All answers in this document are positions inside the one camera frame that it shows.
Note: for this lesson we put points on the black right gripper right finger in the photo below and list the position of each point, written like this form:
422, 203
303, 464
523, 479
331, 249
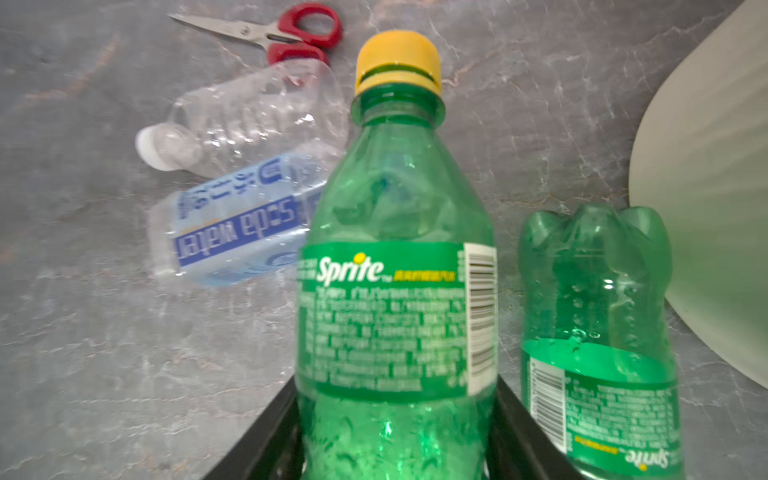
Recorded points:
518, 449

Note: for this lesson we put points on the green bottle yellow cap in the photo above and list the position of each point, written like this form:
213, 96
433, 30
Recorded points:
397, 313
598, 371

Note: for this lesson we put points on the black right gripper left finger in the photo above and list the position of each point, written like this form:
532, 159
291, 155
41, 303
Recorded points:
272, 446

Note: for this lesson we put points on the crushed clear bottle back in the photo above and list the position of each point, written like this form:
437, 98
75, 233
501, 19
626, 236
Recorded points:
216, 130

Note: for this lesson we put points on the soda water clear bottle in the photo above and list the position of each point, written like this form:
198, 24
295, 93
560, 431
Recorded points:
240, 225

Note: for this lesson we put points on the white ribbed trash bin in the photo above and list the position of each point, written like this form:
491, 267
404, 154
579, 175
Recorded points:
700, 160

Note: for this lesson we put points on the red handled scissors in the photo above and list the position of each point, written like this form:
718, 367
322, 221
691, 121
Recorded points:
282, 39

